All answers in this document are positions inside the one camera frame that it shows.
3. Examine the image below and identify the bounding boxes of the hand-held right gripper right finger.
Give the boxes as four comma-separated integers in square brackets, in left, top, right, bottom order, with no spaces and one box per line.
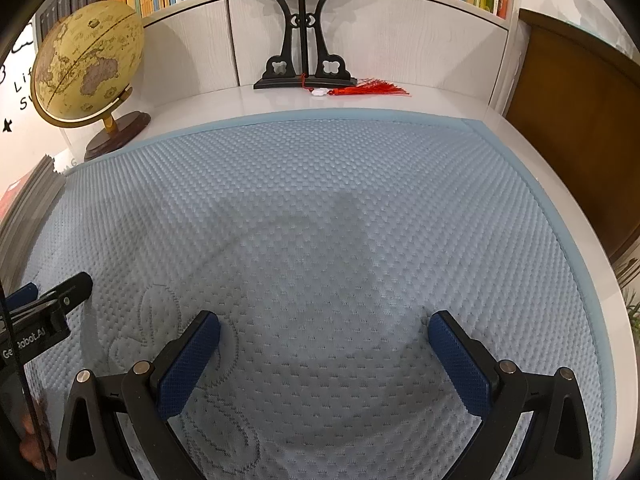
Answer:
[428,310,591,480]

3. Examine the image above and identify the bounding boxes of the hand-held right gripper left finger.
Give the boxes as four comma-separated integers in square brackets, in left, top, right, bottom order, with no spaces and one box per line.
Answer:
[56,310,222,480]

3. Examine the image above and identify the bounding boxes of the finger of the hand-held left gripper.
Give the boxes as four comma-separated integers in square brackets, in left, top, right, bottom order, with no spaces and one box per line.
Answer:
[35,272,94,336]
[4,282,41,313]

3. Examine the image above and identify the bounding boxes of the stack of assorted books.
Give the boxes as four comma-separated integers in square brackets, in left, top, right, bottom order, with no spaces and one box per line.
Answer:
[0,154,67,273]

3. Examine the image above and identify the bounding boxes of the person's left hand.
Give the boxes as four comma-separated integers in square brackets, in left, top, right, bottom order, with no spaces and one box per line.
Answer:
[19,395,53,463]

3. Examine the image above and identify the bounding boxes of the green plant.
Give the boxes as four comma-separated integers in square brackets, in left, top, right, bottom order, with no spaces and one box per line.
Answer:
[617,260,640,346]

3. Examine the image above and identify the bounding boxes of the light blue quilted mat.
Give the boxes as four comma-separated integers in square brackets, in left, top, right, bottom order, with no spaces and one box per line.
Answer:
[15,114,618,480]

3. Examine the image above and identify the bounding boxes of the cream globe on wooden base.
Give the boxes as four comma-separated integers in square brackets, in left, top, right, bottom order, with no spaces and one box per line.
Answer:
[32,0,152,162]

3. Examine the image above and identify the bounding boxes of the brown wooden cabinet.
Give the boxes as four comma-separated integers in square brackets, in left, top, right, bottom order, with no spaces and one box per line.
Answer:
[505,7,640,263]

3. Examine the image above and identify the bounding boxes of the red tassel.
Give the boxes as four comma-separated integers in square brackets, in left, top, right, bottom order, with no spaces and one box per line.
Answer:
[300,74,411,101]

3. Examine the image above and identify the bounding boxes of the white bookcase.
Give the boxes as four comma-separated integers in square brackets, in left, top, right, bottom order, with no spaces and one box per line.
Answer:
[140,0,526,126]

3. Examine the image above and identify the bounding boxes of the round embroidered fan on stand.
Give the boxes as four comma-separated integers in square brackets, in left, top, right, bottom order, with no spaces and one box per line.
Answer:
[227,0,376,92]

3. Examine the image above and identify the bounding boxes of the black wall stickers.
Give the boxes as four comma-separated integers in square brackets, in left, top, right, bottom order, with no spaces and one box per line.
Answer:
[0,25,41,136]

